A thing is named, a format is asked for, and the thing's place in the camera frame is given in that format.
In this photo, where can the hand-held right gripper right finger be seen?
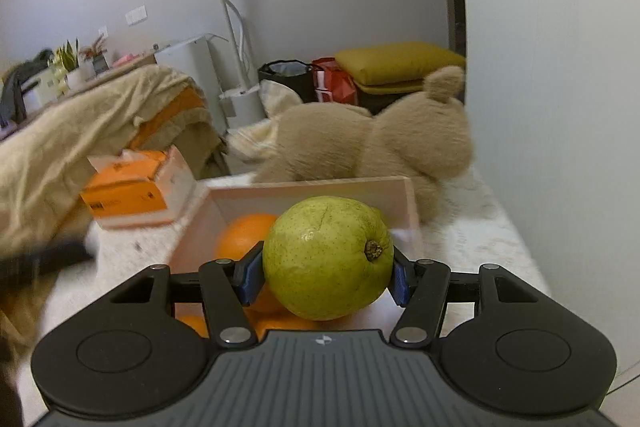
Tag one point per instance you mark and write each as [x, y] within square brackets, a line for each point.
[400, 279]

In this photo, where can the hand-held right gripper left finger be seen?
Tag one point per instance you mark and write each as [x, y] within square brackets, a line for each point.
[252, 277]

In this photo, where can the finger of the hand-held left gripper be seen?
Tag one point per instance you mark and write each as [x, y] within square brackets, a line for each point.
[60, 254]

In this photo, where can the mandarin orange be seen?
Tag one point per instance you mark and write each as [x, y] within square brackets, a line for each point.
[267, 302]
[194, 326]

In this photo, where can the large orange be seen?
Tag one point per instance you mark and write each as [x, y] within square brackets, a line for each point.
[245, 234]

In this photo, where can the green pear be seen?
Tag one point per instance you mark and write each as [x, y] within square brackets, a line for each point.
[327, 257]

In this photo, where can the pink cardboard box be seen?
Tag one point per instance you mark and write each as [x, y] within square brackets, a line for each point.
[300, 194]

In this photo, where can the white lace cloth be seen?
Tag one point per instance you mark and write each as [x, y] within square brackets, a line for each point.
[475, 227]

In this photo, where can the orange tissue pack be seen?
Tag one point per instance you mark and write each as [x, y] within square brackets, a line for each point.
[130, 192]

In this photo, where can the beige fleece blanket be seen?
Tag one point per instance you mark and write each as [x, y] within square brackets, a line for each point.
[75, 132]

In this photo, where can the brown plush toy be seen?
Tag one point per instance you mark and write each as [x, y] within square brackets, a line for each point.
[380, 142]

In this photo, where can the white cylinder base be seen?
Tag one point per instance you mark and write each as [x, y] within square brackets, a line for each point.
[242, 107]

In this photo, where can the dark bag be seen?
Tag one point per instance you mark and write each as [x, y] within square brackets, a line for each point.
[20, 87]

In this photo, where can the green potted plant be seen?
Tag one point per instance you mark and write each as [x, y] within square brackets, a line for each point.
[70, 62]

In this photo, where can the black bag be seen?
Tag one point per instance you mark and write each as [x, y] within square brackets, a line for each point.
[287, 79]

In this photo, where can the red-leaf potted plant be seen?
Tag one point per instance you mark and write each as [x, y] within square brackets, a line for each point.
[95, 54]

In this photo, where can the red shopping bag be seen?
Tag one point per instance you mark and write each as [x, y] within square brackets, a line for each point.
[334, 82]

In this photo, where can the white cabinet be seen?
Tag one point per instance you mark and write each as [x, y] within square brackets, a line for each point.
[190, 77]

